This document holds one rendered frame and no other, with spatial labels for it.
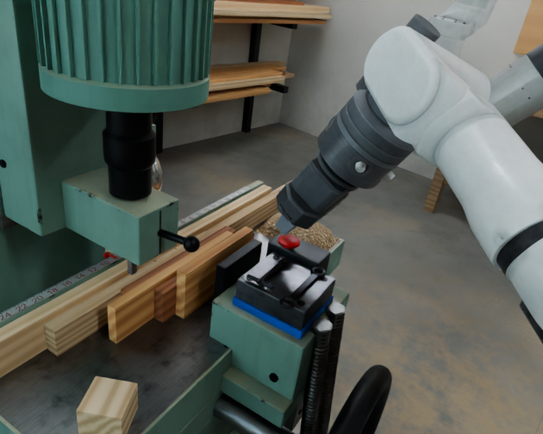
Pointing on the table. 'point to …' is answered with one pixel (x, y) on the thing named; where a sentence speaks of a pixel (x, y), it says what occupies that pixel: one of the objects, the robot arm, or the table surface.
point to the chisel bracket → (119, 217)
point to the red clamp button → (289, 241)
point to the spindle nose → (129, 153)
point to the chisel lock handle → (181, 240)
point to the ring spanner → (302, 288)
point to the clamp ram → (236, 266)
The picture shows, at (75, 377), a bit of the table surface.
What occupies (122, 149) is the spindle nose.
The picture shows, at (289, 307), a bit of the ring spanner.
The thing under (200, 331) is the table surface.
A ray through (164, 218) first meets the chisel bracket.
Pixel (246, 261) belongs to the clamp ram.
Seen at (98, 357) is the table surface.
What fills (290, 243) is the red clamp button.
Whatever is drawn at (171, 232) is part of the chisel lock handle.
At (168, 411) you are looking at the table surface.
